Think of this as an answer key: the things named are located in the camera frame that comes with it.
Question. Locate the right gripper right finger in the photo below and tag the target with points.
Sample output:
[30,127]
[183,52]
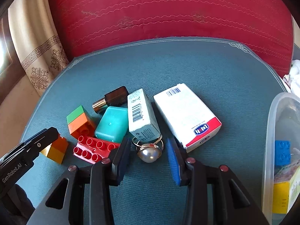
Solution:
[214,194]

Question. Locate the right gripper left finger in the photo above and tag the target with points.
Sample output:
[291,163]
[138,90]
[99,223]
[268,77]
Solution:
[64,203]

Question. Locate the yellow orange toy brick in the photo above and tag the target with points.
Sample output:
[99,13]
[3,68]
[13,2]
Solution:
[56,150]

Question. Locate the white yellow medicine box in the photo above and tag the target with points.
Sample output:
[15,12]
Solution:
[286,188]

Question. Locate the red toy brick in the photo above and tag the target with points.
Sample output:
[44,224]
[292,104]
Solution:
[92,149]

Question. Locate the blue toy brick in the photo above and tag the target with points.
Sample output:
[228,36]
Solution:
[282,154]

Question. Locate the green orange toy brick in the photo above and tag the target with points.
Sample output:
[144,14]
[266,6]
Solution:
[80,123]

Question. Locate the white red medicine box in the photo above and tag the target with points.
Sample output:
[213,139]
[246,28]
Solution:
[187,116]

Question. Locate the teal soap-shaped case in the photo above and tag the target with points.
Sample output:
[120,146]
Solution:
[113,125]

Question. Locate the small teal white box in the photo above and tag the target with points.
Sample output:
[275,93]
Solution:
[142,121]

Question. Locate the dark brown lipstick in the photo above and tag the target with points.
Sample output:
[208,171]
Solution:
[114,98]

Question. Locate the gloved left hand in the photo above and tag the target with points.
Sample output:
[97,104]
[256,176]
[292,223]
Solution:
[16,207]

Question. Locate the clear plastic bowl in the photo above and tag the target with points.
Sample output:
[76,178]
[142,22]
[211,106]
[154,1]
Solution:
[283,125]

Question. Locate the beige patterned curtain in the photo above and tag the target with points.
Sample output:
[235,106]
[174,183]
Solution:
[36,42]

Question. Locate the teal table mat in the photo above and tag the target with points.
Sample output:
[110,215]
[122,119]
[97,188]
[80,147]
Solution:
[231,80]

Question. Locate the white clothes pile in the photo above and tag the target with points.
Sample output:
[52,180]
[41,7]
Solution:
[292,79]

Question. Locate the red quilted mattress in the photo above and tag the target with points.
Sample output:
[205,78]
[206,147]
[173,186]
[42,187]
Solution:
[265,26]

